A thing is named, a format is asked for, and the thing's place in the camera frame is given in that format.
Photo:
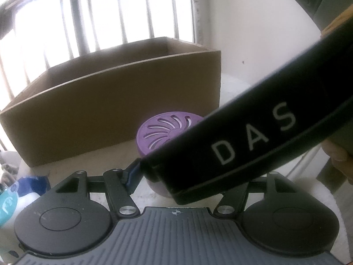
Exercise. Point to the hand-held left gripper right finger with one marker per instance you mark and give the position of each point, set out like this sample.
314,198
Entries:
231,196

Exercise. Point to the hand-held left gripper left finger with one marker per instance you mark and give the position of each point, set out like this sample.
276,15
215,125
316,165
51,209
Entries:
133,175

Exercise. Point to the purple lid air freshener jar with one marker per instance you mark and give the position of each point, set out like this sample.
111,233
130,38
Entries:
162,132

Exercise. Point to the brown cardboard box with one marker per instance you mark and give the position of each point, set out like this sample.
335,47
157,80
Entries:
96,110

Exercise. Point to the person's right hand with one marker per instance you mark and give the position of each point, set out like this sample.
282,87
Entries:
340,161

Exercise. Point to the white plastic tissue pack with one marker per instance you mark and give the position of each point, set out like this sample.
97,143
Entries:
16,201

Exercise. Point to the metal window grille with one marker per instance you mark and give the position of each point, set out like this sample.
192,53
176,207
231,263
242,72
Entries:
110,11

